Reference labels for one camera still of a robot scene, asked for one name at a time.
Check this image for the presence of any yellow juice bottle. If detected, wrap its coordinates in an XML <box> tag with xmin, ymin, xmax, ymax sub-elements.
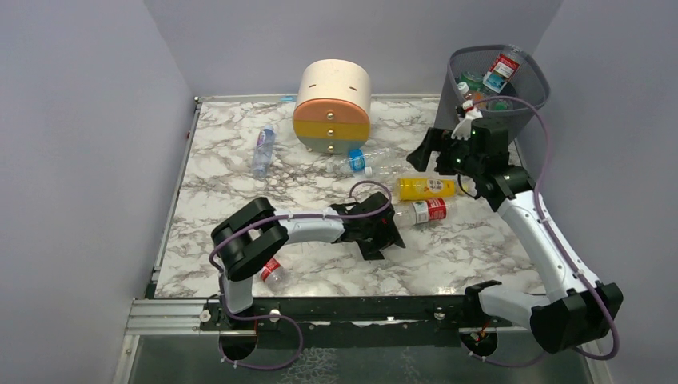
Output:
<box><xmin>394</xmin><ymin>177</ymin><xmax>457</xmax><ymax>201</ymax></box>

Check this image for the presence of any red cap bottle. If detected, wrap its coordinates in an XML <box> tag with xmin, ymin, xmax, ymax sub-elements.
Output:
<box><xmin>482</xmin><ymin>45</ymin><xmax>524</xmax><ymax>94</ymax></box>
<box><xmin>259</xmin><ymin>258</ymin><xmax>290</xmax><ymax>292</ymax></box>
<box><xmin>393</xmin><ymin>198</ymin><xmax>458</xmax><ymax>228</ymax></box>

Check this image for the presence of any clear bottle blue label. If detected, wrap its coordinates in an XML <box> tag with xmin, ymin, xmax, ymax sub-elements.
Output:
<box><xmin>325</xmin><ymin>148</ymin><xmax>396</xmax><ymax>174</ymax></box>

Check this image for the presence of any orange drink bottle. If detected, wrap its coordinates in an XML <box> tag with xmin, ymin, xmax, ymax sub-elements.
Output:
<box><xmin>457</xmin><ymin>82</ymin><xmax>490</xmax><ymax>102</ymax></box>

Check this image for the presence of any clear bottle green white label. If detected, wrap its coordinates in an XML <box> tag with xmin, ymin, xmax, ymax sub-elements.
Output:
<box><xmin>487</xmin><ymin>98</ymin><xmax>514</xmax><ymax>112</ymax></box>

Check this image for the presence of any green tinted bottle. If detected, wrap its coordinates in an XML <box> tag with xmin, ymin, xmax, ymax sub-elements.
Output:
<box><xmin>459</xmin><ymin>71</ymin><xmax>483</xmax><ymax>90</ymax></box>

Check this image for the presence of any clear bottle white blue cap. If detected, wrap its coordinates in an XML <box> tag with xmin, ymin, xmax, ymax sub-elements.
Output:
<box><xmin>363</xmin><ymin>162</ymin><xmax>416</xmax><ymax>179</ymax></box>

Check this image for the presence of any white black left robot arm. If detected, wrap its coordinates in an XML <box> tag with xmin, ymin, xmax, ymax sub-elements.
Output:
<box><xmin>210</xmin><ymin>192</ymin><xmax>405</xmax><ymax>314</ymax></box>

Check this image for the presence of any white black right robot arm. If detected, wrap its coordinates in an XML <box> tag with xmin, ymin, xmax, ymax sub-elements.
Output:
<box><xmin>407</xmin><ymin>118</ymin><xmax>624</xmax><ymax>354</ymax></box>

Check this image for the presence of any grey mesh waste bin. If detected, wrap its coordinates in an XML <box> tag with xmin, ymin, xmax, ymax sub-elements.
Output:
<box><xmin>433</xmin><ymin>44</ymin><xmax>551</xmax><ymax>140</ymax></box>

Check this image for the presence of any cream pastel drawer cabinet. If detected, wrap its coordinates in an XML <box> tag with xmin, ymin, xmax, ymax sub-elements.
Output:
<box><xmin>292</xmin><ymin>58</ymin><xmax>372</xmax><ymax>154</ymax></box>

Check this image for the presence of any clear bottle purple label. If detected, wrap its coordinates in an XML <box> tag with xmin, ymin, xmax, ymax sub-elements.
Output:
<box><xmin>251</xmin><ymin>126</ymin><xmax>276</xmax><ymax>178</ymax></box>

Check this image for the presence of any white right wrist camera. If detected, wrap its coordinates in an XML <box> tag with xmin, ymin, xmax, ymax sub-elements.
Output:
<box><xmin>451</xmin><ymin>100</ymin><xmax>483</xmax><ymax>140</ymax></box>

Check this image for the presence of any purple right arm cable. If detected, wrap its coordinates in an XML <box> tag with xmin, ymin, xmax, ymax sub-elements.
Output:
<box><xmin>459</xmin><ymin>95</ymin><xmax>622</xmax><ymax>369</ymax></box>

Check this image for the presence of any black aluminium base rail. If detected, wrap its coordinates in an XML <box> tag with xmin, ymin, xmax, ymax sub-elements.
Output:
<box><xmin>125</xmin><ymin>281</ymin><xmax>596</xmax><ymax>351</ymax></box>

